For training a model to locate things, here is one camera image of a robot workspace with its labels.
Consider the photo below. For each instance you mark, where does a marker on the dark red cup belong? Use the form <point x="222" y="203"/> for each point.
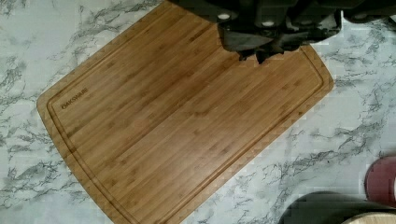
<point x="379" y="181"/>

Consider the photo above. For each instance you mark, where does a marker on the black pot with wooden lid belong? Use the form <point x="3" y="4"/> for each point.
<point x="327" y="207"/>

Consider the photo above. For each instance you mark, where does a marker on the bamboo cutting board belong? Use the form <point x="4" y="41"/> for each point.
<point x="152" y="124"/>

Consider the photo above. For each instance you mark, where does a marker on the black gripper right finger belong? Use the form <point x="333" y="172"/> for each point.
<point x="278" y="44"/>

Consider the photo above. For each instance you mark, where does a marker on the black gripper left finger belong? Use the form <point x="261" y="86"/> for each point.
<point x="247" y="43"/>

